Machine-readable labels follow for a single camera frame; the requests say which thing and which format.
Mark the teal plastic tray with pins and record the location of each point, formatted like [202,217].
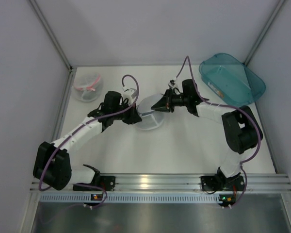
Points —
[231,80]

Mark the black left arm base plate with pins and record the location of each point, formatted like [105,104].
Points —
[105,182]

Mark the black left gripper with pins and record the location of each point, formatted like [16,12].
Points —
[132,114]

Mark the white slotted cable duct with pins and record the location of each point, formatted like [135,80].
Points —
[135,198]

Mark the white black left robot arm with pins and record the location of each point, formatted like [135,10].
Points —
[54,166]

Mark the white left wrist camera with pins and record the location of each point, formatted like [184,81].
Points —
[130,95]

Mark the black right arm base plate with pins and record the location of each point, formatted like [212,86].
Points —
[214,183]

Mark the right aluminium corner post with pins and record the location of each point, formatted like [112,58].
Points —
[276,10]

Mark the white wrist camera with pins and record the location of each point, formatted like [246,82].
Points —
[173,84]
[130,95]

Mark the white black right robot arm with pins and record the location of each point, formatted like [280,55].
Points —
[240,128]

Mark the aluminium corner post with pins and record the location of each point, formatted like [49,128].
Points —
[50,33]
[276,10]

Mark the left aluminium corner post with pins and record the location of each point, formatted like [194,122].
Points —
[50,33]

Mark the blue-trimmed white mesh laundry bag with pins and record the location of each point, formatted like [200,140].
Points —
[151,119]

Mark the aluminium front rail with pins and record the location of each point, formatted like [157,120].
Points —
[256,183]

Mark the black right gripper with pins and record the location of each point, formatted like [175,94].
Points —
[170,101]

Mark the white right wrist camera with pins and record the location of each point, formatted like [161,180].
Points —
[173,84]

